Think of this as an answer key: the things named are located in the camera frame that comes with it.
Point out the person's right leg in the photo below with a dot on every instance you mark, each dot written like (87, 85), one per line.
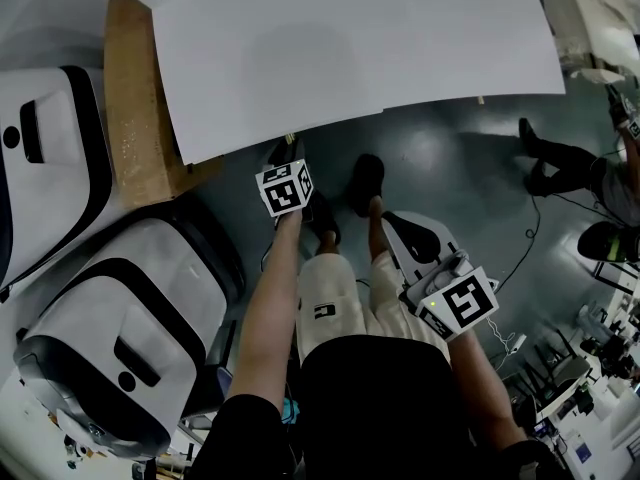
(376, 228)

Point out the person's black shoe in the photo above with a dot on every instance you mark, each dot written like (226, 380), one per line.
(367, 178)
(322, 218)

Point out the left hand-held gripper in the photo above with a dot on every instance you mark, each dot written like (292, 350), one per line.
(282, 193)

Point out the person's right forearm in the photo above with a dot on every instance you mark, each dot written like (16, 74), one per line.
(480, 383)

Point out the black yellow-striped device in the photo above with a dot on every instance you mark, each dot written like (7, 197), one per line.
(600, 240)

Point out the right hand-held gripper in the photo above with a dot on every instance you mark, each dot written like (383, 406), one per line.
(465, 303)

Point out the brown cardboard box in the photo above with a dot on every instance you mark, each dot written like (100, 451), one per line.
(135, 118)

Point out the beige shorts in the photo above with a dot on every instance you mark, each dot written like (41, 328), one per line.
(330, 293)

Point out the white power strip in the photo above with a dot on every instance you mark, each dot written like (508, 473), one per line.
(516, 344)

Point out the person's left forearm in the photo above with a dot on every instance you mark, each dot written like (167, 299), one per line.
(265, 308)

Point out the black t-shirt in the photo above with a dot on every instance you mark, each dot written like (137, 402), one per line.
(375, 408)

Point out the person's black right shoe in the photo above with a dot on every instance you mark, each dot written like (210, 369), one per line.
(367, 178)

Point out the white desk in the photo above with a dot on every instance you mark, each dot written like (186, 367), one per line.
(350, 43)

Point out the person's leg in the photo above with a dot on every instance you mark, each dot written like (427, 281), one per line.
(376, 228)
(327, 243)

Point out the white black-trimmed machine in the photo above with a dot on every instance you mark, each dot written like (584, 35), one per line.
(125, 318)
(60, 178)

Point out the person's left leg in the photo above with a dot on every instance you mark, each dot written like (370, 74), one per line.
(327, 243)

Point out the teal cloth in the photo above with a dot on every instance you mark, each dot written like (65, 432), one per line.
(291, 410)

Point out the person's black left shoe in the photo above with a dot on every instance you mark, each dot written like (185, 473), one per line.
(322, 218)

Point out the cluttered work table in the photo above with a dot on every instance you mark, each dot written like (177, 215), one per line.
(610, 343)

